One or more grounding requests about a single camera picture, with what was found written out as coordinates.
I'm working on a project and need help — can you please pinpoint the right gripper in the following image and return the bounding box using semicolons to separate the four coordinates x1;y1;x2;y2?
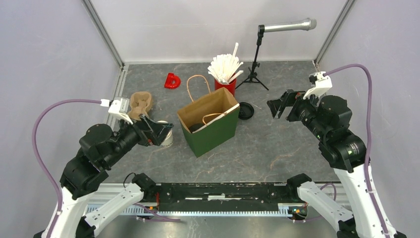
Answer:
267;88;329;140

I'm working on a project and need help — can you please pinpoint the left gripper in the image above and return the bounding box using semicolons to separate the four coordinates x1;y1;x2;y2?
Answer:
104;111;174;167

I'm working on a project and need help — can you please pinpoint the white paper cup stack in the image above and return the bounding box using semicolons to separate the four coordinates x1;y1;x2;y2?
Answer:
161;129;173;147

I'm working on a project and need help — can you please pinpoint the green paper bag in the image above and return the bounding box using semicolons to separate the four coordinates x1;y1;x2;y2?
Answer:
177;87;240;158

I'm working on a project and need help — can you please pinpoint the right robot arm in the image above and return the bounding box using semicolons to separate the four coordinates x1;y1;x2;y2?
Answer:
267;90;404;238

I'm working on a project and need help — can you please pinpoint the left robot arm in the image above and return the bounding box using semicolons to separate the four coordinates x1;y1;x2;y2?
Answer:
34;116;173;238

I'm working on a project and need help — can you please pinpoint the brown cardboard cup carrier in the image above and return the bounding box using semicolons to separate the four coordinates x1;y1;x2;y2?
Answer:
128;91;153;120

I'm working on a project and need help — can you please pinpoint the black mini tripod stand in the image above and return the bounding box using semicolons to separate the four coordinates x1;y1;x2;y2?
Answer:
235;25;269;91

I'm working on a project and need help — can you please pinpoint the red plastic letter d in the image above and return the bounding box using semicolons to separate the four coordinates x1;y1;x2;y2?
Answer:
164;73;181;89

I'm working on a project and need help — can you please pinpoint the red cylindrical holder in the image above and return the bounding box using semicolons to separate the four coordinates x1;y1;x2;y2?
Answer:
214;79;237;96

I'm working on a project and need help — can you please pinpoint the silver microphone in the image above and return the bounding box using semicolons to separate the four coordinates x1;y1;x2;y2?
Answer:
263;18;317;33

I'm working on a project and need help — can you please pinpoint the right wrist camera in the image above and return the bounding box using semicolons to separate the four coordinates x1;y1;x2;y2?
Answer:
303;71;332;99

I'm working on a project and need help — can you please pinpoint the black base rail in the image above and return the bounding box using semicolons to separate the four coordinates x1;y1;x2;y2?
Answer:
141;182;303;212

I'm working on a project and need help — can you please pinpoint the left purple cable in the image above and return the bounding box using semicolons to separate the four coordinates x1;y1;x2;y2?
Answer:
32;99;103;238

